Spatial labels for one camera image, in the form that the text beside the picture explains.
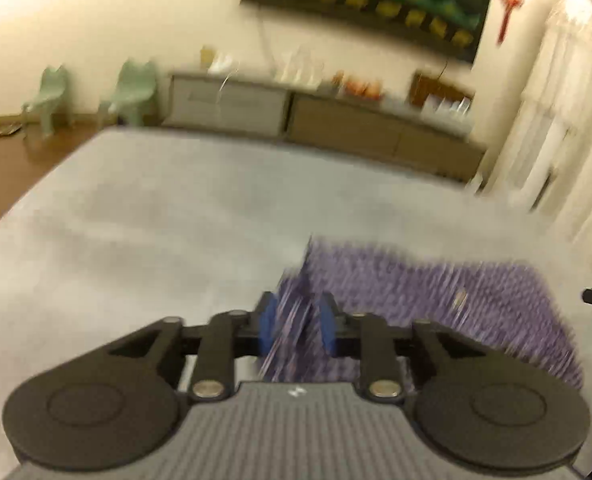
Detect small green child chair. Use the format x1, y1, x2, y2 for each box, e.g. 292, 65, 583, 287
22, 65, 70, 136

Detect grey sideboard cabinet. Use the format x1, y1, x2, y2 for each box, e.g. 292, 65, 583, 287
163, 71, 487, 183

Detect glass cup set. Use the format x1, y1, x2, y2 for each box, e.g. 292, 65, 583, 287
276, 47, 324, 86

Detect white hanging cable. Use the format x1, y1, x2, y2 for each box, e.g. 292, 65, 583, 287
216, 72, 237, 106

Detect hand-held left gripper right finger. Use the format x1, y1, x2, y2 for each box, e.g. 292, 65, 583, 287
318, 293, 476, 402

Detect blue plaid shirt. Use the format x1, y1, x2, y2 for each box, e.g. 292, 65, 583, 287
256, 235, 584, 393

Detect white curtain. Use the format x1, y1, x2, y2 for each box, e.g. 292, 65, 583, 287
481, 0, 592, 286

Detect red fruit plate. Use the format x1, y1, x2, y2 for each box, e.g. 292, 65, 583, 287
333, 72, 384, 100

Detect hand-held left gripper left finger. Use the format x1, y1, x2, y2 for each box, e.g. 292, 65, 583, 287
110, 291, 278, 402

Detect large green child chair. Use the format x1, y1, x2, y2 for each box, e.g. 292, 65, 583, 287
100, 59, 157, 126

